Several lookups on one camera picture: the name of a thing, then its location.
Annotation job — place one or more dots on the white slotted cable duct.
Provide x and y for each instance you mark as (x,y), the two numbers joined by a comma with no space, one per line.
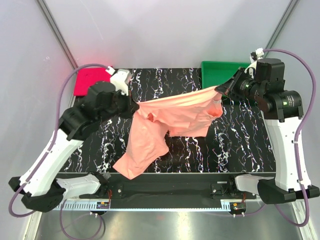
(116,206)

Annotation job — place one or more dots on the aluminium corner post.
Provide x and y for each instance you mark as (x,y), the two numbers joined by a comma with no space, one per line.
(292,5)
(44,8)

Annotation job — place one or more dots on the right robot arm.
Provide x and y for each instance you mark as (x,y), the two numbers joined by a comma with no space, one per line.
(283,116)

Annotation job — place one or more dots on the right controller board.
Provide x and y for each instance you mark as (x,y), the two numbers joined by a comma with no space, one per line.
(238,208)

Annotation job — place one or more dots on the folded magenta t shirt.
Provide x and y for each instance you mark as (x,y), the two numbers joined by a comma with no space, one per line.
(87,77)

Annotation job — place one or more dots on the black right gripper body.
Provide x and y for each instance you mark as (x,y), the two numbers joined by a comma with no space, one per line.
(242,85)

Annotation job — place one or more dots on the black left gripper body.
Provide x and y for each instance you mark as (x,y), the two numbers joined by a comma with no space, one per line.
(121,106)

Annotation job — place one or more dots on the controller board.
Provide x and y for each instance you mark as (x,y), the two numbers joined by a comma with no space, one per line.
(238,208)
(102,205)

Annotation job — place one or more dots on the left aluminium corner post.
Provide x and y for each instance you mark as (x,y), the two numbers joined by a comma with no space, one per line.
(44,8)

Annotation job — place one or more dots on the left controller board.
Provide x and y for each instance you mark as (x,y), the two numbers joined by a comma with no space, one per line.
(102,205)

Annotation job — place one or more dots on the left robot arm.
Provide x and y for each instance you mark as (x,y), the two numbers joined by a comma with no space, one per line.
(41,189)

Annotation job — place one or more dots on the green plastic tray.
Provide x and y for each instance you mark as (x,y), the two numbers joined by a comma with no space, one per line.
(214,73)

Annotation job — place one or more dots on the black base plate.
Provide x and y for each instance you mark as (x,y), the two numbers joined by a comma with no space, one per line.
(187,189)

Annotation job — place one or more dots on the right aluminium corner post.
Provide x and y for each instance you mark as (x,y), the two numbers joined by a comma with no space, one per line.
(292,5)

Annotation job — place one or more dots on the peach t shirt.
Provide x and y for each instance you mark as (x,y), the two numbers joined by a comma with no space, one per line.
(184,115)

